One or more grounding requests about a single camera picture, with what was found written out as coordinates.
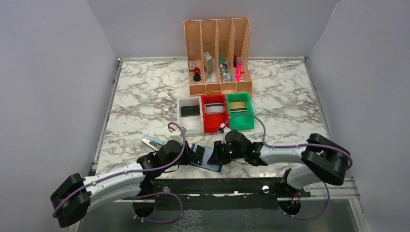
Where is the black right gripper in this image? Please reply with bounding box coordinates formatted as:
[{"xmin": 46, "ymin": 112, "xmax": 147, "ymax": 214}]
[{"xmin": 207, "ymin": 140, "xmax": 246, "ymax": 165}]

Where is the navy blue card holder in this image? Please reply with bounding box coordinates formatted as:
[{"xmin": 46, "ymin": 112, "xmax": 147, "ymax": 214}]
[{"xmin": 191, "ymin": 144, "xmax": 222, "ymax": 173}]

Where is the black gold-lined card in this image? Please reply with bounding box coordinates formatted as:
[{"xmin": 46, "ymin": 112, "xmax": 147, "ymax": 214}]
[{"xmin": 180, "ymin": 105, "xmax": 201, "ymax": 117}]

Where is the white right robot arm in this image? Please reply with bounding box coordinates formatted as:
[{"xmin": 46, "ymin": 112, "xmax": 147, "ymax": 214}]
[{"xmin": 207, "ymin": 130, "xmax": 352, "ymax": 197}]

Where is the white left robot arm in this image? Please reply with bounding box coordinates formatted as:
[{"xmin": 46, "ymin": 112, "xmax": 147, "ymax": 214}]
[{"xmin": 50, "ymin": 140, "xmax": 198, "ymax": 228}]

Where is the silver card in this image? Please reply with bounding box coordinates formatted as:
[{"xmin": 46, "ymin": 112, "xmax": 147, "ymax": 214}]
[{"xmin": 205, "ymin": 103, "xmax": 224, "ymax": 115}]

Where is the gold card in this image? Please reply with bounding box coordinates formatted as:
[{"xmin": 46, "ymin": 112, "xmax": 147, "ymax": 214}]
[{"xmin": 229, "ymin": 101, "xmax": 247, "ymax": 112}]

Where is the light blue stapler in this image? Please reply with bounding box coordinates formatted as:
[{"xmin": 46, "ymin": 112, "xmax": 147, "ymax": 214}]
[{"xmin": 141, "ymin": 135, "xmax": 164, "ymax": 151}]

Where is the white plastic bin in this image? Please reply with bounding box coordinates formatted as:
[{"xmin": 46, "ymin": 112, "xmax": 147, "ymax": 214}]
[{"xmin": 177, "ymin": 96, "xmax": 204, "ymax": 135}]

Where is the green plastic bin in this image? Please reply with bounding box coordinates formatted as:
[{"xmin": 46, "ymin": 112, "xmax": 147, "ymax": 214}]
[{"xmin": 225, "ymin": 92, "xmax": 255, "ymax": 131}]

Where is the red plastic bin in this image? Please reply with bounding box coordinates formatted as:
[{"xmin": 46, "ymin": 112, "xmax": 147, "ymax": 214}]
[{"xmin": 201, "ymin": 95, "xmax": 229, "ymax": 133}]

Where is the red and black stamp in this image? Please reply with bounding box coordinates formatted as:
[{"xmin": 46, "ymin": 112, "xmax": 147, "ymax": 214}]
[{"xmin": 193, "ymin": 67, "xmax": 202, "ymax": 82}]

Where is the pink highlighter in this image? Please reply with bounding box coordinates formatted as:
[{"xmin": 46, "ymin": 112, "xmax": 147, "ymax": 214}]
[{"xmin": 235, "ymin": 61, "xmax": 242, "ymax": 82}]

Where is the white box in organizer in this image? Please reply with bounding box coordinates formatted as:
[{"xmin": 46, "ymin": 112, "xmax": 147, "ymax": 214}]
[{"xmin": 203, "ymin": 52, "xmax": 214, "ymax": 73}]

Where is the peach desk file organizer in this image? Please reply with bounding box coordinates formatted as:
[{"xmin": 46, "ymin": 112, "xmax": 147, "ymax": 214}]
[{"xmin": 183, "ymin": 17, "xmax": 253, "ymax": 96}]

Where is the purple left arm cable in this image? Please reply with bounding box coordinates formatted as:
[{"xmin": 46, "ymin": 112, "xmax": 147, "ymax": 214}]
[{"xmin": 53, "ymin": 122, "xmax": 187, "ymax": 224}]

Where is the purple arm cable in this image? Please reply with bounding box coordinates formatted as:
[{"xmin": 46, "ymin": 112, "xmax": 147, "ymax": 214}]
[
  {"xmin": 53, "ymin": 122, "xmax": 187, "ymax": 224},
  {"xmin": 218, "ymin": 114, "xmax": 353, "ymax": 221}
]

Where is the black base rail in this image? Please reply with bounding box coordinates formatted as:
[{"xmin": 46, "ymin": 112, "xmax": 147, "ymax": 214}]
[{"xmin": 129, "ymin": 177, "xmax": 310, "ymax": 210}]

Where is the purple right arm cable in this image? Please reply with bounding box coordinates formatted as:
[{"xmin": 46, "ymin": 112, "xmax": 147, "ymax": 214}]
[{"xmin": 218, "ymin": 114, "xmax": 353, "ymax": 221}]

